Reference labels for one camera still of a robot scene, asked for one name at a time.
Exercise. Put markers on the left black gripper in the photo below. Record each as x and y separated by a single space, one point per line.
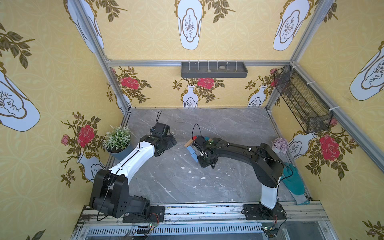
169 141

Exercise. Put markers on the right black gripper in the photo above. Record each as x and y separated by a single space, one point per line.
200 149

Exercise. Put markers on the light blue block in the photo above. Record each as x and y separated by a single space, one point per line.
195 157
191 150

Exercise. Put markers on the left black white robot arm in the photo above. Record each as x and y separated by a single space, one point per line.
111 194

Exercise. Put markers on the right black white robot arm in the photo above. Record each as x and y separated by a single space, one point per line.
267 166

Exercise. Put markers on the potted white green plant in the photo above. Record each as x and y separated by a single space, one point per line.
118 142

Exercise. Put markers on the pink flower bouquet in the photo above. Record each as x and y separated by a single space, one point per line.
280 145

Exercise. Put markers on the teal work glove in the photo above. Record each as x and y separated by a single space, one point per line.
295 184

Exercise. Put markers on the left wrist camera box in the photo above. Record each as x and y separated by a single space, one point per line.
160 130

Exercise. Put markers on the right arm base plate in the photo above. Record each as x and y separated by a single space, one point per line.
260 212

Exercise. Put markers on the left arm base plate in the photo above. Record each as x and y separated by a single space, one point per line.
153 214

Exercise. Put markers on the grey wall shelf tray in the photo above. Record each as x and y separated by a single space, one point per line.
213 69

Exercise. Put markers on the black wire mesh basket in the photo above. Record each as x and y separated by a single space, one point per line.
307 107

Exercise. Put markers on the aluminium front rail frame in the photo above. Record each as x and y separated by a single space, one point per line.
292 222

